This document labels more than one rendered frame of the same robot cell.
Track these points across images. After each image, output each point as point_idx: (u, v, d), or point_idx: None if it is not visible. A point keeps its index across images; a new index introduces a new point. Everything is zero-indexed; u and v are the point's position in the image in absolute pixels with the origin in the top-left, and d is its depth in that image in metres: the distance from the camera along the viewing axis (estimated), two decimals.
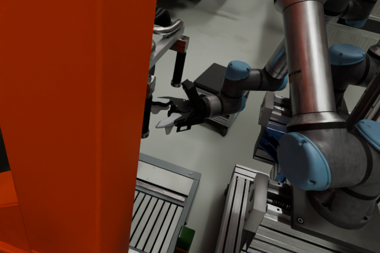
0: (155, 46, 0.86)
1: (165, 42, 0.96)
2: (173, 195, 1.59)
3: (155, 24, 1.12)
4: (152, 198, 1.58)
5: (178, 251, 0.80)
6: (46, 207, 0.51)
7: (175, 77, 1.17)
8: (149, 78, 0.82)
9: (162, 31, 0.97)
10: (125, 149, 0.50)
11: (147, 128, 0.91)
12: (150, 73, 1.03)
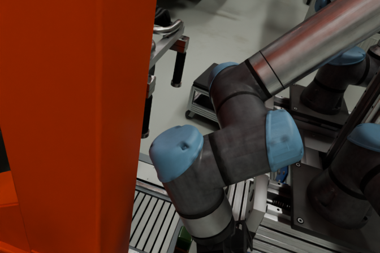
0: (155, 46, 0.86)
1: (165, 42, 0.96)
2: None
3: (155, 24, 1.12)
4: (152, 198, 1.58)
5: (178, 251, 0.80)
6: (46, 207, 0.51)
7: (175, 77, 1.17)
8: (149, 78, 0.82)
9: (162, 31, 0.97)
10: (125, 149, 0.50)
11: (147, 128, 0.91)
12: (150, 73, 1.03)
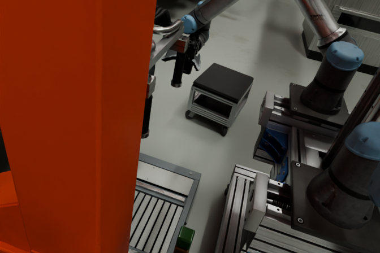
0: (155, 46, 0.86)
1: (165, 42, 0.96)
2: (173, 195, 1.59)
3: (155, 24, 1.12)
4: (152, 198, 1.58)
5: (178, 251, 0.80)
6: (46, 207, 0.51)
7: (175, 77, 1.17)
8: (149, 78, 0.82)
9: (162, 31, 0.97)
10: (125, 149, 0.50)
11: (147, 128, 0.91)
12: (150, 73, 1.03)
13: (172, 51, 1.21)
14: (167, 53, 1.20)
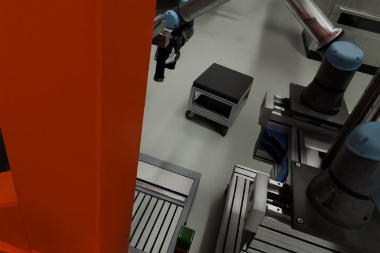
0: None
1: None
2: (173, 195, 1.59)
3: None
4: (152, 198, 1.58)
5: (178, 251, 0.80)
6: (46, 207, 0.51)
7: (157, 71, 1.18)
8: None
9: None
10: (125, 149, 0.50)
11: None
12: None
13: None
14: (156, 52, 1.19)
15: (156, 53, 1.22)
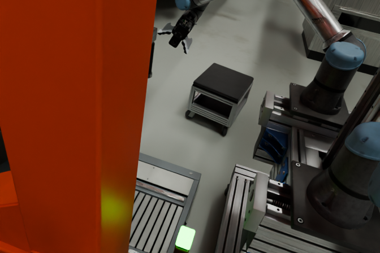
0: None
1: None
2: (173, 195, 1.59)
3: None
4: (152, 198, 1.58)
5: (178, 251, 0.80)
6: (46, 207, 0.51)
7: None
8: None
9: None
10: (125, 149, 0.50)
11: None
12: None
13: (168, 26, 1.31)
14: (163, 27, 1.30)
15: None
